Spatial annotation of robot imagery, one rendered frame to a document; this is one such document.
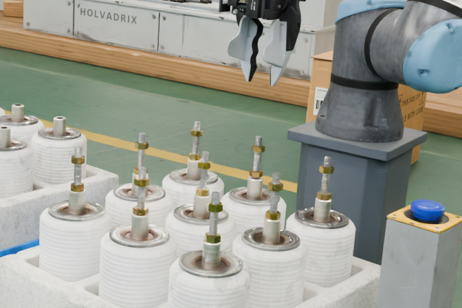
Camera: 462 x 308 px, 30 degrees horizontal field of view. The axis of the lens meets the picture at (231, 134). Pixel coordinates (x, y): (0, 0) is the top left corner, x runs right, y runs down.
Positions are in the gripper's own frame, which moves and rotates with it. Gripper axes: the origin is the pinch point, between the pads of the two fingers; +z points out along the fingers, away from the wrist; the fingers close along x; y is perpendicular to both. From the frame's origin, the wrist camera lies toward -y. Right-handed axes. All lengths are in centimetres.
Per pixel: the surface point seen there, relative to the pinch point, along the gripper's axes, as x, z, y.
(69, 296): -6.8, 25.8, 30.7
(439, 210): 30.4, 10.7, 7.6
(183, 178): -12.6, 18.4, 0.5
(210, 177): -9.3, 18.0, -2.0
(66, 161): -39.1, 21.9, -1.1
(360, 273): 17.6, 25.5, -1.0
